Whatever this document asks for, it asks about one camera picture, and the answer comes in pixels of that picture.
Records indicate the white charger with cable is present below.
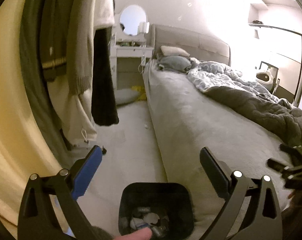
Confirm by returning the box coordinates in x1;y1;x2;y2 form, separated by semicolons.
137;55;149;74

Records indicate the dark green hanging coat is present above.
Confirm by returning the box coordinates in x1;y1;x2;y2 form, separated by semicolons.
19;0;72;166

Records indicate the patterned blue white duvet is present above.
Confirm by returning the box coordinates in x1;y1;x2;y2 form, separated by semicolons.
187;61;279;102

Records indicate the white cat litter box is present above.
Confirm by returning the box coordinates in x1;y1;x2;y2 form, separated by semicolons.
255;70;274;92

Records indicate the round vanity mirror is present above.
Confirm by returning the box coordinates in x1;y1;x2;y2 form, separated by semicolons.
120;4;147;36

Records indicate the black plastic trash bin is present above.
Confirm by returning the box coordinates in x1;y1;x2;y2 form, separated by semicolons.
118;182;194;239

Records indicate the black hanging jacket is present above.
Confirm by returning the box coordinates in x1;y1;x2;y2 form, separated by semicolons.
91;27;119;126

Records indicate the grey plush bed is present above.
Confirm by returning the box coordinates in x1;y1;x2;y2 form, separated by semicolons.
143;60;290;236

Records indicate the grey padded stool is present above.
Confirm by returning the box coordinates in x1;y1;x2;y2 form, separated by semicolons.
115;88;140;106

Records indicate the cream pillow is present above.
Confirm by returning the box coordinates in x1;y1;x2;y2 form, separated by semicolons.
160;46;190;57

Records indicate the grey blue pillow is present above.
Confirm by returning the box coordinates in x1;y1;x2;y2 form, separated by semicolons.
157;56;192;73

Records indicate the beige hanging garment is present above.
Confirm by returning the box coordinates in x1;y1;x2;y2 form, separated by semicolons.
41;0;115;146

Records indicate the white table lamp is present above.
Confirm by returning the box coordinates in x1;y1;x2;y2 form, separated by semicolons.
139;22;149;34

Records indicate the dark grey fleece blanket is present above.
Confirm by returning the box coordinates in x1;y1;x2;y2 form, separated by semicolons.
204;86;302;147

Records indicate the grey upholstered headboard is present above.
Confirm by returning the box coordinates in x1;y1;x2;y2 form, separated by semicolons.
146;24;231;66

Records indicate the white dressing table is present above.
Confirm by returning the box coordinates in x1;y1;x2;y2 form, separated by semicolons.
110;31;154;90

